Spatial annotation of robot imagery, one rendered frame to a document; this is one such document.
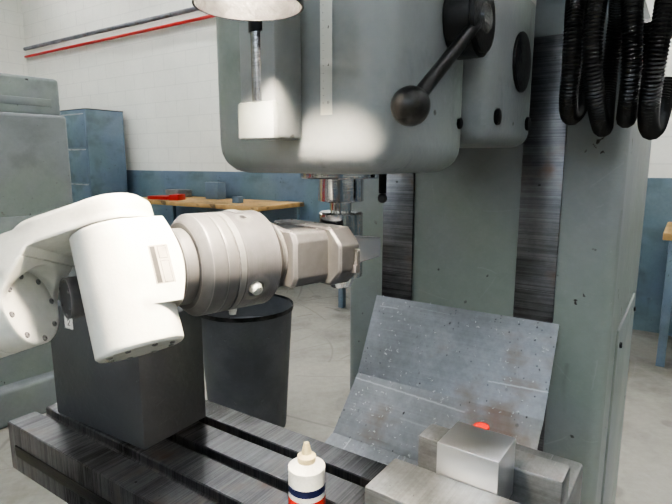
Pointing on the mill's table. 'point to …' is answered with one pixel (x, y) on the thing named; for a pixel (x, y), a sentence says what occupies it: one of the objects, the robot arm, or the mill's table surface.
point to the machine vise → (570, 474)
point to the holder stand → (130, 384)
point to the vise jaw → (423, 488)
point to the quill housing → (352, 92)
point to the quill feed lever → (417, 112)
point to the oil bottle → (306, 478)
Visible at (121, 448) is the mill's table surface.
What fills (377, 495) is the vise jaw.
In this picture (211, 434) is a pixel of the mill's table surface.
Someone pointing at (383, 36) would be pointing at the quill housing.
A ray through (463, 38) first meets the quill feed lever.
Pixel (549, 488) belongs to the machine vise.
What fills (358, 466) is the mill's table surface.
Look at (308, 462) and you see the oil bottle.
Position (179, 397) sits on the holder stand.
